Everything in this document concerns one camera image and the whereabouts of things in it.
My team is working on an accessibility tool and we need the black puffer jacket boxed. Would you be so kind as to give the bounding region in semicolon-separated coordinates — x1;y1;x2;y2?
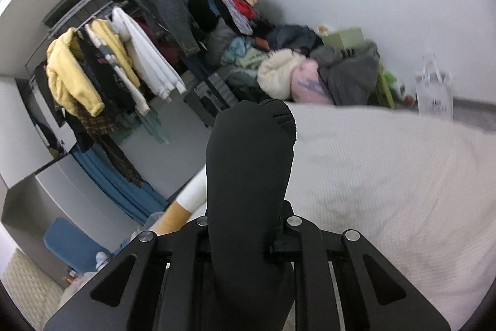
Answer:
206;100;296;330

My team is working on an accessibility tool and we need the blue curtain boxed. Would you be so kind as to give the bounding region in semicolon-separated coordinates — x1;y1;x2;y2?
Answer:
71;145;169;224

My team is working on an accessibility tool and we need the grey wardrobe cabinet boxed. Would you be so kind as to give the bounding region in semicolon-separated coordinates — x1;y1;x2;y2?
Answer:
1;77;138;286

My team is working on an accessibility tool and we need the cream quilted headboard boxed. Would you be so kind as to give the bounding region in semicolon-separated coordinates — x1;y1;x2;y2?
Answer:
1;249;63;330

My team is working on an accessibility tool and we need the light grey bed sheet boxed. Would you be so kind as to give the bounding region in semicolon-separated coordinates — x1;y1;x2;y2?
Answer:
162;100;496;331

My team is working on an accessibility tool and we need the brown plaid scarf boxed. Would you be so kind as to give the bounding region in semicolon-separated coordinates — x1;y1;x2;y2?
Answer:
76;102;144;187

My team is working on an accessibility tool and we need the black storage crate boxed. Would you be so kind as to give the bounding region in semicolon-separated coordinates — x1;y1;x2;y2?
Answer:
184;73;239;127

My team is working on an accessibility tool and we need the pink plush garment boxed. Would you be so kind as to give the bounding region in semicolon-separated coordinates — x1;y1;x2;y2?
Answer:
291;59;333;105

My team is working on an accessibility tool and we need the grey hoodie on pile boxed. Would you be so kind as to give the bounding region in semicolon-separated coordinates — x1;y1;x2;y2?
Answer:
310;40;380;106

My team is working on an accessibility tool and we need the white sweatshirt hanging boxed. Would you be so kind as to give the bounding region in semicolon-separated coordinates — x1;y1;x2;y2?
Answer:
112;7;188;102

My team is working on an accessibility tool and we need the white tote bag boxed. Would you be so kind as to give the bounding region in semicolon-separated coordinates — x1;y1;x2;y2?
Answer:
414;51;454;121

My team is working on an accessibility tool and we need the cream fleece garment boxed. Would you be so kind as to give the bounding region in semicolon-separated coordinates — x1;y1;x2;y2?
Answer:
257;49;306;100

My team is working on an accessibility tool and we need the yellow fleece hoodie hanging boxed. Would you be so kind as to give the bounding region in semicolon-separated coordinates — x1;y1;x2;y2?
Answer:
46;18;140;118

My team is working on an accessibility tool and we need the light green box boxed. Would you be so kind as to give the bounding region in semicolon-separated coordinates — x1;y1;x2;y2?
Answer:
321;27;365;50

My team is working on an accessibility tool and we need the dark grey denim jacket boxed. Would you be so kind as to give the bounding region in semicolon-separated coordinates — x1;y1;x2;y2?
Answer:
113;0;200;56

